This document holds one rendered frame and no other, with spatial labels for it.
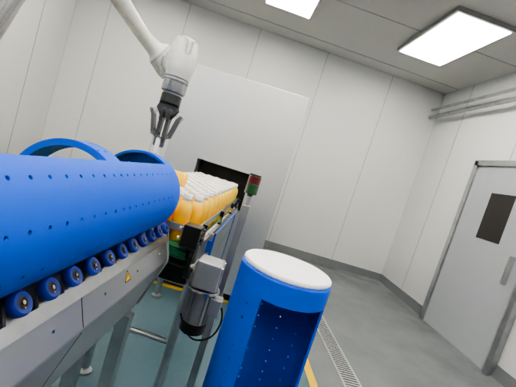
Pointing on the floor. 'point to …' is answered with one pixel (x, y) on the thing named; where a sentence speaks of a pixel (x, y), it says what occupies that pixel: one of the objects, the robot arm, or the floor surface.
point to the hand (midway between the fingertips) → (157, 146)
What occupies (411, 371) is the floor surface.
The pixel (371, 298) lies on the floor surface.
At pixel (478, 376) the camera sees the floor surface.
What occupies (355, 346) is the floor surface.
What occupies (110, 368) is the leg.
